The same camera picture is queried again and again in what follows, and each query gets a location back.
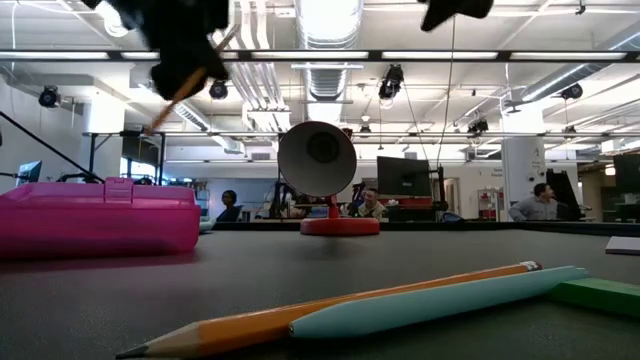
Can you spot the light teal pen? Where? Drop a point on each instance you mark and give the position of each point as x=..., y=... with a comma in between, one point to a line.
x=425, y=300

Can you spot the green eraser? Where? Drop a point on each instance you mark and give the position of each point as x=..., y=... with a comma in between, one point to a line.
x=600, y=295

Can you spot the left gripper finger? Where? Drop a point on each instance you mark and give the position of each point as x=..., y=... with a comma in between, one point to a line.
x=215, y=60
x=170, y=75

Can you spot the white sticky note pad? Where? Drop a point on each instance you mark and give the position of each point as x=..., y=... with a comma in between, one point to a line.
x=625, y=245

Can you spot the orange pencil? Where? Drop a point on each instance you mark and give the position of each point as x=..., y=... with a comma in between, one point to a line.
x=165, y=112
x=235, y=332

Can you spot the black ceiling spotlight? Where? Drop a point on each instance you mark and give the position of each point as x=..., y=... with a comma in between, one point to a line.
x=478, y=126
x=572, y=91
x=392, y=80
x=218, y=90
x=49, y=96

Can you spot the pink plastic pencil box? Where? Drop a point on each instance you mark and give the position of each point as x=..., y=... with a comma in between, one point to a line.
x=100, y=225

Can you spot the silver ventilation duct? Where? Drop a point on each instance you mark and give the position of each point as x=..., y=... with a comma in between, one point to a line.
x=327, y=30

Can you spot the red desk lamp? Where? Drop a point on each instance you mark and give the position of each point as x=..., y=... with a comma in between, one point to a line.
x=300, y=165

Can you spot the person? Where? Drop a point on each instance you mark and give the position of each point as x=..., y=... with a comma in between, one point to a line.
x=532, y=210
x=230, y=207
x=372, y=207

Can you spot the black table mat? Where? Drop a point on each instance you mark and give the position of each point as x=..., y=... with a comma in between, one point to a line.
x=350, y=260

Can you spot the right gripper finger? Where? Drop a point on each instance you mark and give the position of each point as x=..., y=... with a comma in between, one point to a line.
x=435, y=12

